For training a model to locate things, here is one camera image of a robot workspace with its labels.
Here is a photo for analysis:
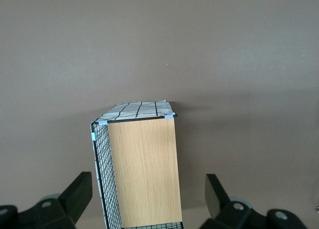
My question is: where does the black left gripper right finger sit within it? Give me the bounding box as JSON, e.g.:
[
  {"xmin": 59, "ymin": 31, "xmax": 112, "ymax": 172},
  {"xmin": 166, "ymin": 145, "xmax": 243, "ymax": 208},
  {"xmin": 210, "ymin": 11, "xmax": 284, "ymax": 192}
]
[{"xmin": 199, "ymin": 173, "xmax": 309, "ymax": 229}]

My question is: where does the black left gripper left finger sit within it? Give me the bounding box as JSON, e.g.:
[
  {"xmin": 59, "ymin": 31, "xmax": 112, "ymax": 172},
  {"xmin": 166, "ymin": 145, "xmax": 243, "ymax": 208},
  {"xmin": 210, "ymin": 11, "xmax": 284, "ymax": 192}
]
[{"xmin": 0, "ymin": 171, "xmax": 93, "ymax": 229}]

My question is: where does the light wooden shelf insert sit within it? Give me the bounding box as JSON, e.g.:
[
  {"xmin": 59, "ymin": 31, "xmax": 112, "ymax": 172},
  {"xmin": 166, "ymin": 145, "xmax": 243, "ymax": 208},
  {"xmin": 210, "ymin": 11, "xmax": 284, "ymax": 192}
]
[{"xmin": 107, "ymin": 118, "xmax": 183, "ymax": 229}]

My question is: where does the black wire basket checked liner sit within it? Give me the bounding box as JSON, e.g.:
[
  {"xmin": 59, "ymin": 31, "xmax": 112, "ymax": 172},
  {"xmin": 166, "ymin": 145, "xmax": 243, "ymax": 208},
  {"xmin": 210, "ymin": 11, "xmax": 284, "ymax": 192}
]
[{"xmin": 89, "ymin": 101, "xmax": 185, "ymax": 229}]

